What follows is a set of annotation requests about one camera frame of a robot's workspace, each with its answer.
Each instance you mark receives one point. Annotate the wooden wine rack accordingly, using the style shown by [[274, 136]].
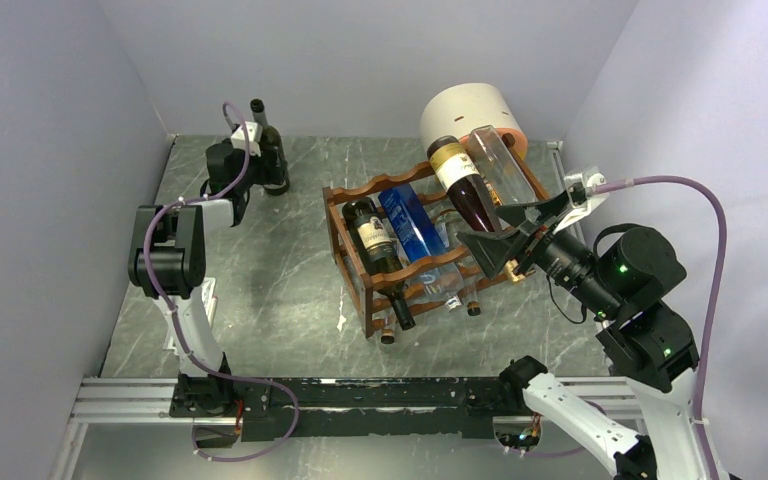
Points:
[[360, 282]]

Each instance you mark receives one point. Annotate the rose wine bottle gold cap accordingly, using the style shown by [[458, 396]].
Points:
[[465, 188]]

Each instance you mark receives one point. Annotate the green wine bottle silver cap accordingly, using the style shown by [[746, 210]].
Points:
[[272, 137]]

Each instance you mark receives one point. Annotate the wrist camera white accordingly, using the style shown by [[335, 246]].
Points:
[[580, 197], [247, 137]]

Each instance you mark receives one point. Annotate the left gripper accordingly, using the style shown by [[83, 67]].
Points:
[[270, 175]]

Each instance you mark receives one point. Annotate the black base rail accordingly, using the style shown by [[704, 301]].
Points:
[[354, 407]]

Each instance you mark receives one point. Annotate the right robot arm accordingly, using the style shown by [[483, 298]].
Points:
[[649, 344]]

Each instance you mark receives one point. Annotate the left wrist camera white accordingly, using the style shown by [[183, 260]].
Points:
[[247, 137]]

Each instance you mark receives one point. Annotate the clear glass bottle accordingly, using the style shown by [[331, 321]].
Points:
[[502, 174]]

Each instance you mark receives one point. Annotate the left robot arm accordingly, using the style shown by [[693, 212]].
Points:
[[168, 262]]

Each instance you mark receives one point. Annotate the blue glass bottle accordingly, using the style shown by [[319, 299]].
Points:
[[410, 222]]

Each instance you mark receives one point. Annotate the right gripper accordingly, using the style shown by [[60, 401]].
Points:
[[491, 251]]

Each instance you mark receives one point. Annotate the white printed card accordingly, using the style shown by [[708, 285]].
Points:
[[209, 301]]

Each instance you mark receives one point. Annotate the clear bottle lower rack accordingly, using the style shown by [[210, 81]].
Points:
[[446, 283]]

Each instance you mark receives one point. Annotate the dark wine bottle white label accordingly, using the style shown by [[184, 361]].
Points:
[[379, 253]]

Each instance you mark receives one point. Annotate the white orange cylinder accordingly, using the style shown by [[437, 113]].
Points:
[[460, 109]]

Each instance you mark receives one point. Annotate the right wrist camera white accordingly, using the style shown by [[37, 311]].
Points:
[[580, 197]]

